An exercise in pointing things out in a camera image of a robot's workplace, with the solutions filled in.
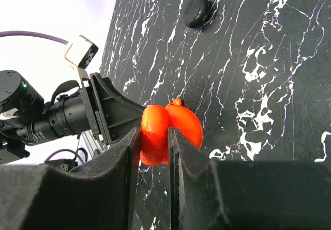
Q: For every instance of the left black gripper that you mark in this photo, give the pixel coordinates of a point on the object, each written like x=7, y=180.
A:
x=99, y=107

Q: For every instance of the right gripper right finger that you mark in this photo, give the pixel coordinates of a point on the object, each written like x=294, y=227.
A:
x=209, y=194

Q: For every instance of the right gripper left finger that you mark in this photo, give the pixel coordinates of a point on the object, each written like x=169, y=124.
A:
x=98, y=194

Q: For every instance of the black round charging case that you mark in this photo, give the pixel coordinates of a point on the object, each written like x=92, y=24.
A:
x=196, y=13

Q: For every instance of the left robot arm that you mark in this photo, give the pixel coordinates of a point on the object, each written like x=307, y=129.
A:
x=12, y=84

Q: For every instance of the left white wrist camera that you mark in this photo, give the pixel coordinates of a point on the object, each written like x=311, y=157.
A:
x=80, y=52

